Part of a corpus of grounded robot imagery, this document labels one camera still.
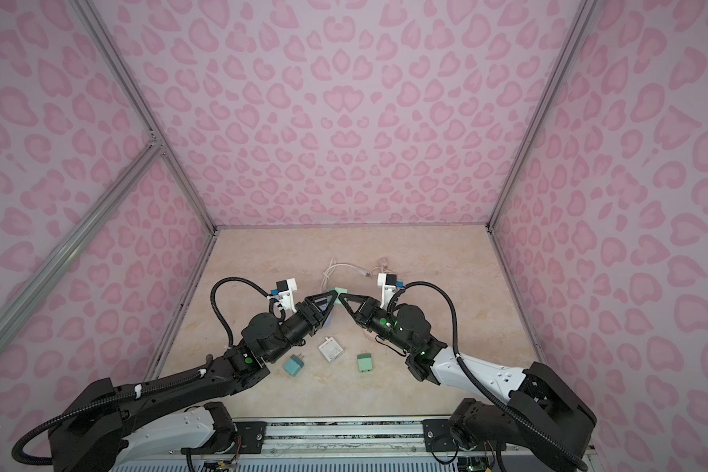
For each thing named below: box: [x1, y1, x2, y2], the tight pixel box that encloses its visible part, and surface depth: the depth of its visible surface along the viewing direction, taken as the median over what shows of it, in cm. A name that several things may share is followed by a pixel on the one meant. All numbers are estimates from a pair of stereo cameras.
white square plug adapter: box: [318, 336, 344, 362], surface depth 87 cm
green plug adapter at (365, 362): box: [356, 353, 373, 373], surface depth 86 cm
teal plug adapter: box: [283, 353, 305, 377], surface depth 85 cm
